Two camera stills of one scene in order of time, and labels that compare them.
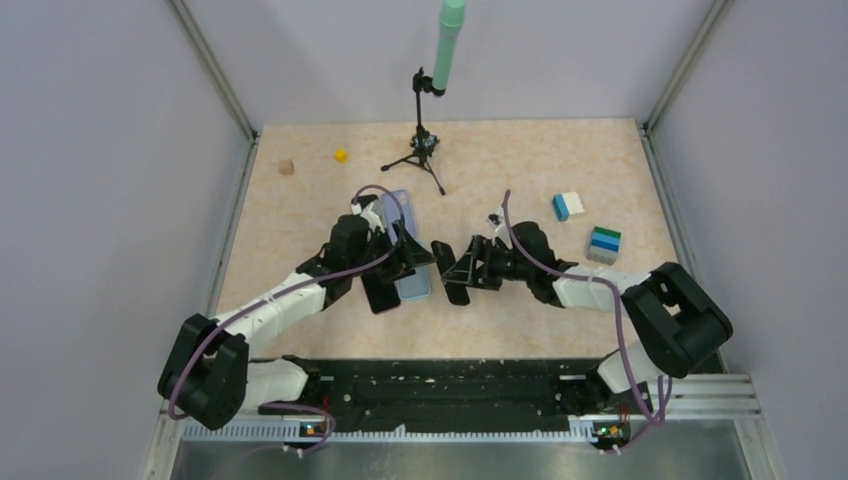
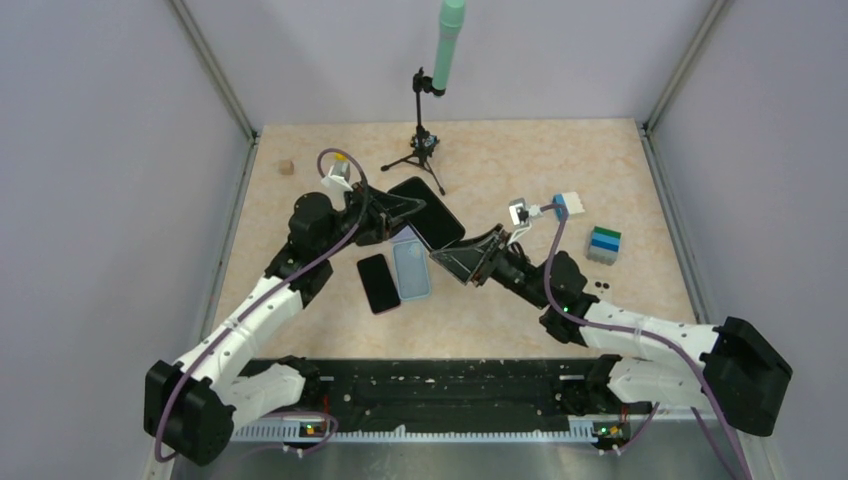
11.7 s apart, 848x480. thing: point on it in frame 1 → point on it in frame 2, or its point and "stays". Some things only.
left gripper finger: (410, 253) → (391, 207)
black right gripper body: (498, 264) stays
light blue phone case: (415, 286) stays
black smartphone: (382, 294) stays
